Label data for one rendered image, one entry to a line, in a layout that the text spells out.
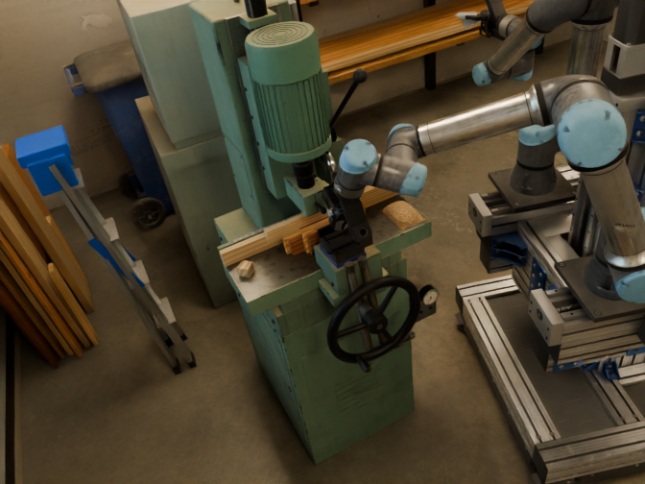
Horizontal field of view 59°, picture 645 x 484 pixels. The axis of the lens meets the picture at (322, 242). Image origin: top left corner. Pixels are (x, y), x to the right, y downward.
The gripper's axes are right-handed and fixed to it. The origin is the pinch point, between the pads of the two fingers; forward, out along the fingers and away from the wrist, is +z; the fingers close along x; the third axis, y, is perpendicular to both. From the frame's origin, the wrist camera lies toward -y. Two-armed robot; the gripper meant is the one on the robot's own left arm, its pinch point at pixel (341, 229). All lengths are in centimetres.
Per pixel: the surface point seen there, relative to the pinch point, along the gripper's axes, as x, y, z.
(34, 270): 93, 73, 100
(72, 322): 90, 56, 129
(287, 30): -1, 40, -33
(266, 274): 21.0, 1.6, 14.6
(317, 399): 17, -32, 57
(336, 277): 6.9, -10.9, 2.5
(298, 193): 4.4, 16.1, 3.6
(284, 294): 19.2, -6.3, 13.3
